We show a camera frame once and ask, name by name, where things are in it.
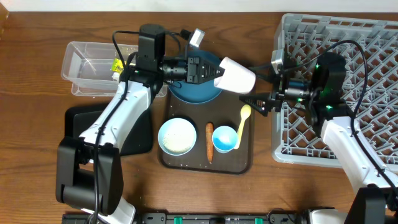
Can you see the small blue cup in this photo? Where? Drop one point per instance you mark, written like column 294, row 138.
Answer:
column 224, row 139

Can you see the dark brown serving tray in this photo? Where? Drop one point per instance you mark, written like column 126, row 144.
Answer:
column 223, row 110

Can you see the yellow-green snack wrapper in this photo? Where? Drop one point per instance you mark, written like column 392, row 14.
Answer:
column 117, row 66

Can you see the dark blue plate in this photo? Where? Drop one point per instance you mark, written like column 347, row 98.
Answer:
column 197, row 94

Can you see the white and pink cup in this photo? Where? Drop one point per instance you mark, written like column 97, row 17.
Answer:
column 236, row 78

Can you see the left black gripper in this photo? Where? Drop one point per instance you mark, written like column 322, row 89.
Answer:
column 191, row 70

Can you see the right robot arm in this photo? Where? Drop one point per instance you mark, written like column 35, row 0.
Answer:
column 334, row 122

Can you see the black plastic bin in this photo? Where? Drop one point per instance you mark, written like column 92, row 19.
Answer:
column 139, row 140

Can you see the clear plastic waste bin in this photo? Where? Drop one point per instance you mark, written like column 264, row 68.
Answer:
column 88, row 65

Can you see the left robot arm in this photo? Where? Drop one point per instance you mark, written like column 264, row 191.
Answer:
column 89, row 173

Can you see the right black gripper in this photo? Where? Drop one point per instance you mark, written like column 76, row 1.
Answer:
column 278, row 92

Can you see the pale yellow plastic spoon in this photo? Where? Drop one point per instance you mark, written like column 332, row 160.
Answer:
column 244, row 114

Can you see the orange carrot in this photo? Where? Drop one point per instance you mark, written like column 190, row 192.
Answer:
column 209, row 143

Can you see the light blue bowl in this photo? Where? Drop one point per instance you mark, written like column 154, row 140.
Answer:
column 177, row 136

